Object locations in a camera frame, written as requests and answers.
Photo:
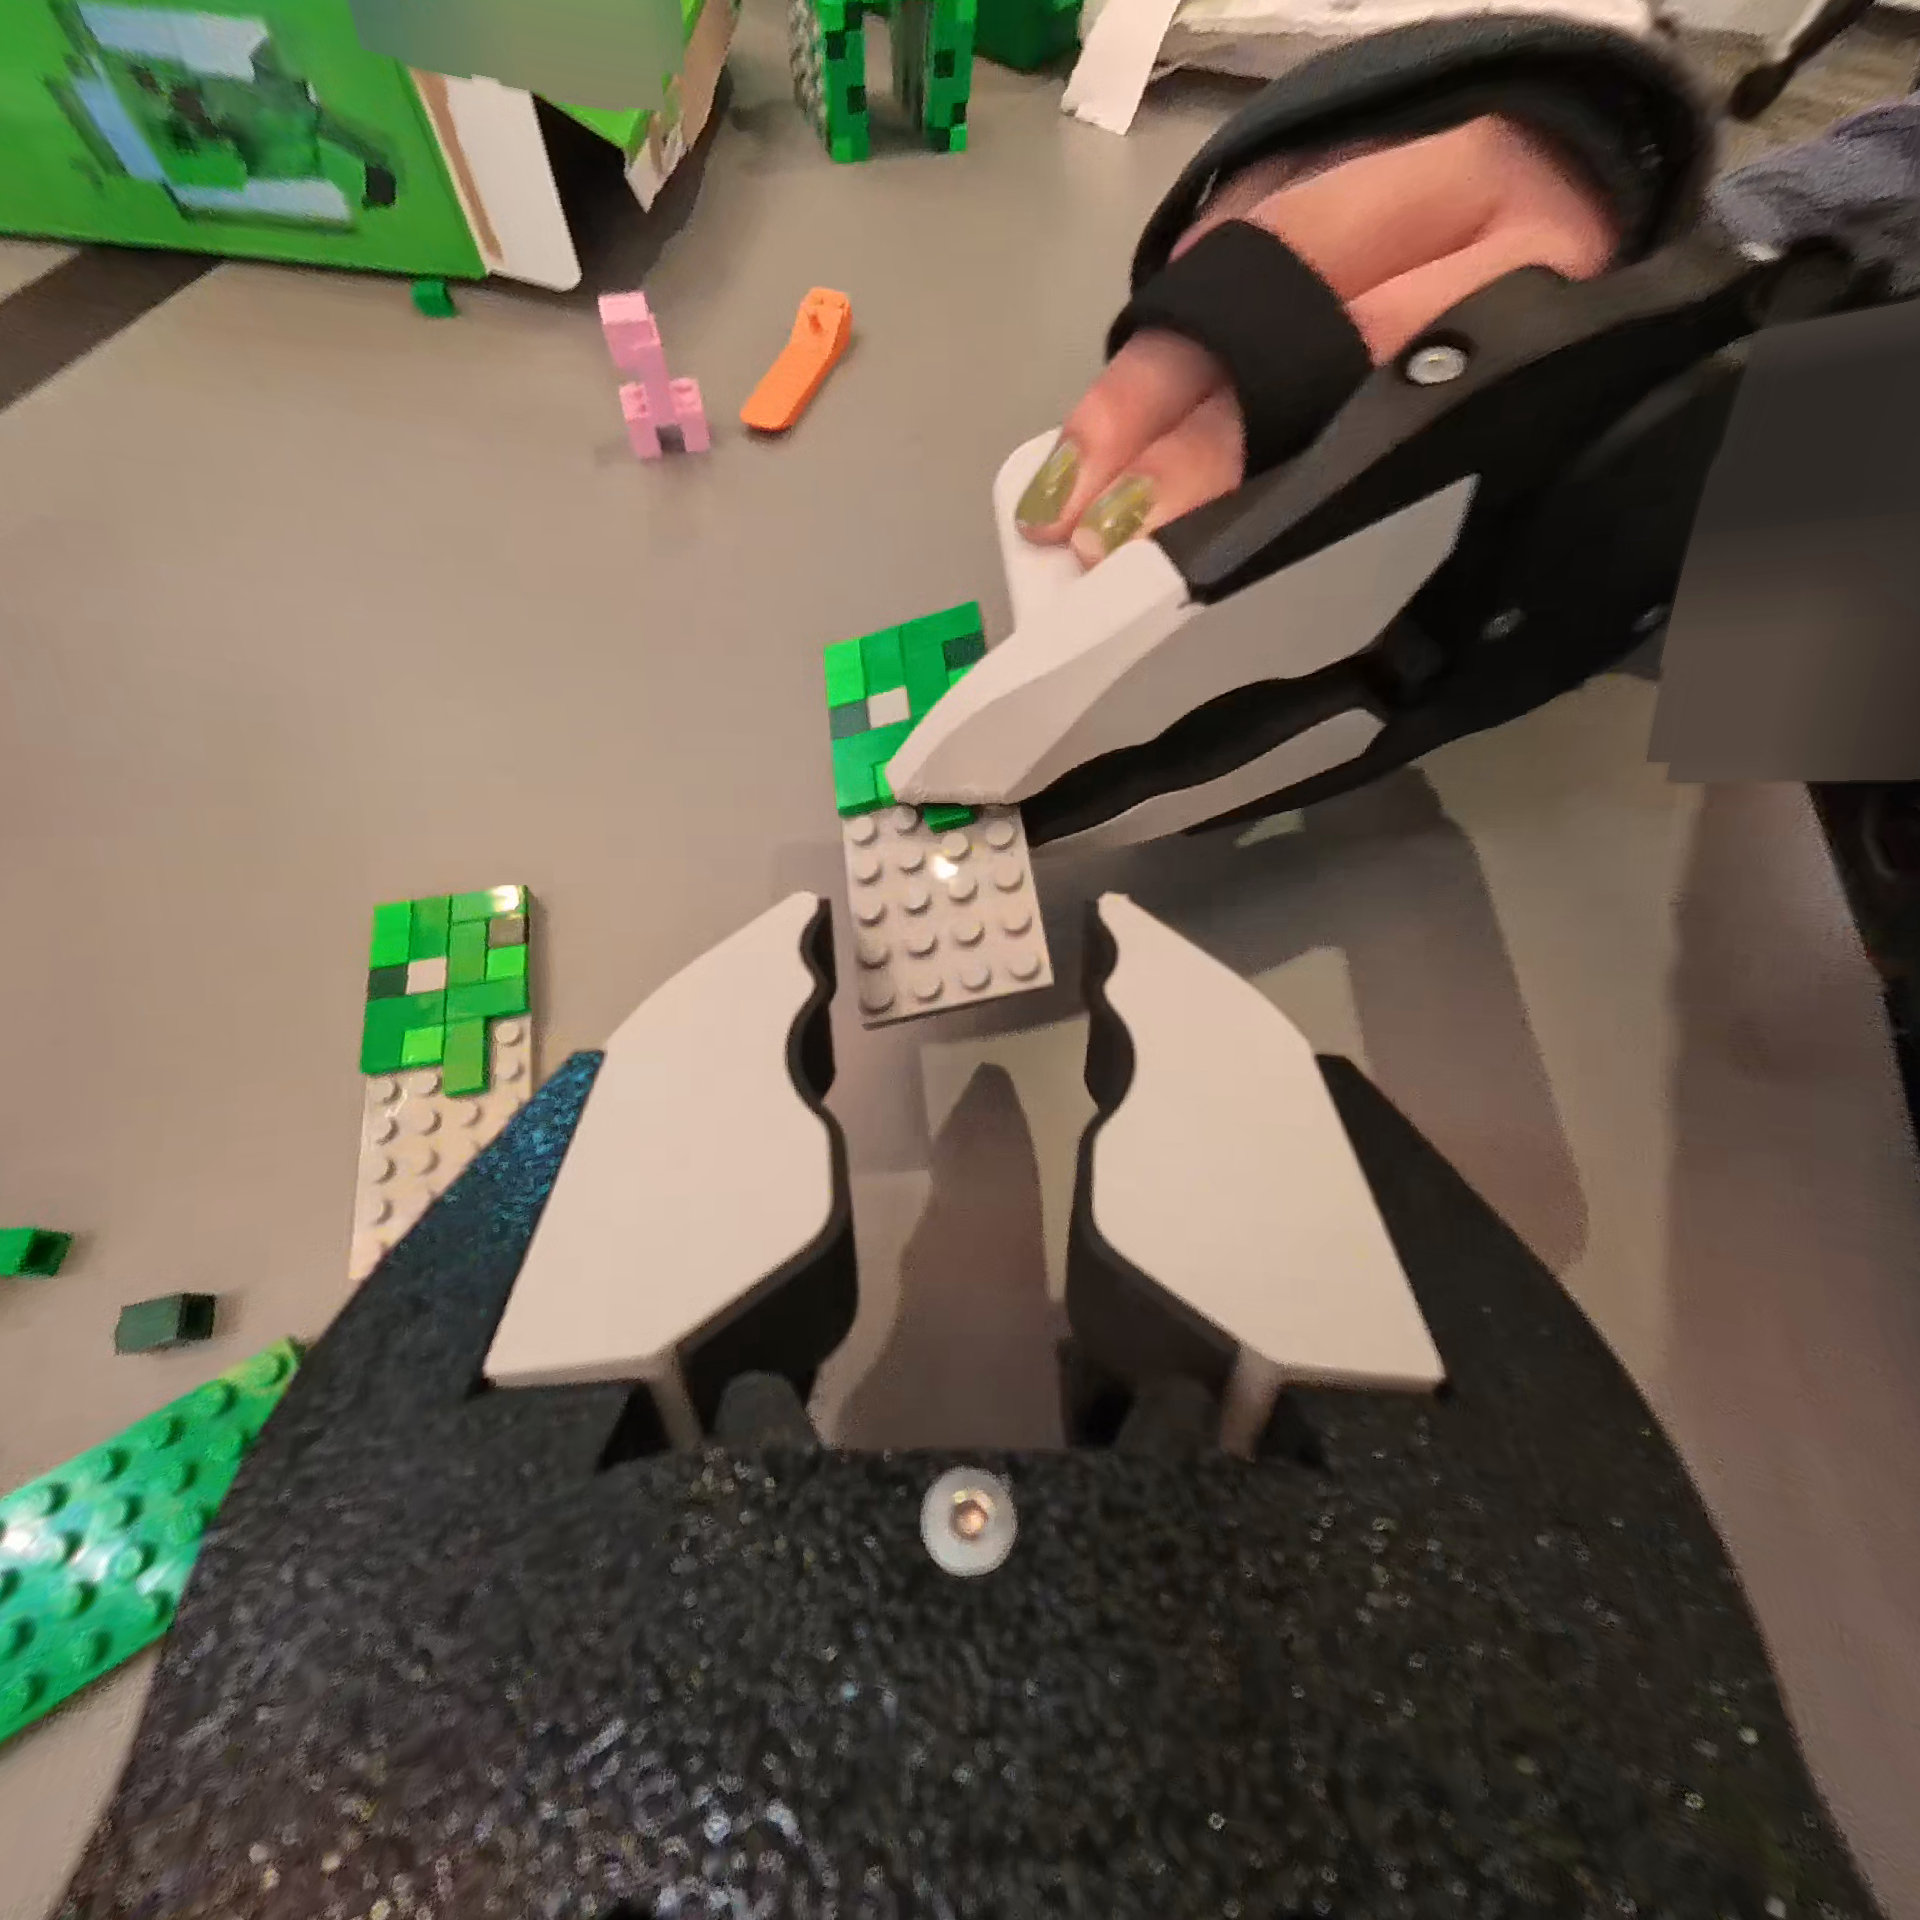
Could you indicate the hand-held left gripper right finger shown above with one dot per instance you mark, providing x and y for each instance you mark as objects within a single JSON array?
[{"x": 1244, "y": 1200}]

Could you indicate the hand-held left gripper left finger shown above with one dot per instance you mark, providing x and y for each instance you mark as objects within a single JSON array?
[{"x": 690, "y": 1185}]

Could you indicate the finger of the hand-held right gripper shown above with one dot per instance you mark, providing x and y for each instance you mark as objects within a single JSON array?
[
  {"x": 1141, "y": 660},
  {"x": 1290, "y": 765}
]

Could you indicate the grey plate with green tiles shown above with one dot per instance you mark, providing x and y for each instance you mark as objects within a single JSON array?
[
  {"x": 442, "y": 990},
  {"x": 945, "y": 931}
]

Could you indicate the grey desk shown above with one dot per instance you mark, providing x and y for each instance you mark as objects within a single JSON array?
[{"x": 301, "y": 600}]

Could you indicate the person's right hand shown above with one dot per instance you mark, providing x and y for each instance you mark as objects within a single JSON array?
[{"x": 1471, "y": 211}]

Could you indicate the orange brick separator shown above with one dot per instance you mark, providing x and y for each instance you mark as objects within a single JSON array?
[{"x": 803, "y": 360}]

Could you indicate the small dark green brick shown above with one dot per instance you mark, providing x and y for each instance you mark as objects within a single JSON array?
[{"x": 165, "y": 1322}]

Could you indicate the pink brick piece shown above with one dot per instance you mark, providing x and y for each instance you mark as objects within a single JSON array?
[{"x": 653, "y": 390}]

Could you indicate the white paper sheet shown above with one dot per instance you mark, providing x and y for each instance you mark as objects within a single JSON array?
[{"x": 1118, "y": 61}]

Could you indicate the green pixel block model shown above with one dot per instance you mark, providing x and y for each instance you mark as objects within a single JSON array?
[{"x": 841, "y": 90}]

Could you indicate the large green plate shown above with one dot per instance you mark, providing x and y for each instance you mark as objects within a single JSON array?
[{"x": 105, "y": 1531}]

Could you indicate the green toy box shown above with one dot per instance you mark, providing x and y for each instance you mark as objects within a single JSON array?
[{"x": 61, "y": 181}]

